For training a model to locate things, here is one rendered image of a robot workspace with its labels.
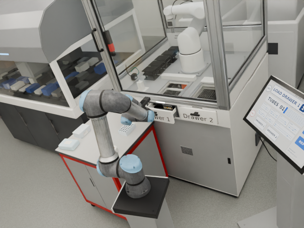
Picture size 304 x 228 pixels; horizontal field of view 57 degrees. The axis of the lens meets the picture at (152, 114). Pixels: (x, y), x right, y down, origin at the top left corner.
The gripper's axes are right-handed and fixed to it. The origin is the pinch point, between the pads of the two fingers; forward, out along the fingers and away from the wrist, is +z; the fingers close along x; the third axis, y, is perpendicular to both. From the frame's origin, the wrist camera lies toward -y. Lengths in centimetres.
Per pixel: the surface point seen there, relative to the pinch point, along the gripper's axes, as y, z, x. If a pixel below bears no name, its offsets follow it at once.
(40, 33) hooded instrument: -32, -60, -80
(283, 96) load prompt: -18, -17, 90
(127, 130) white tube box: 16.3, 3.0, -20.0
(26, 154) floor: 66, 65, -220
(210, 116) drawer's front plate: -7.7, 8.2, 41.6
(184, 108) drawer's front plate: -9.4, 5.7, 21.7
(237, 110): -19, 22, 55
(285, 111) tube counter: -9, -17, 93
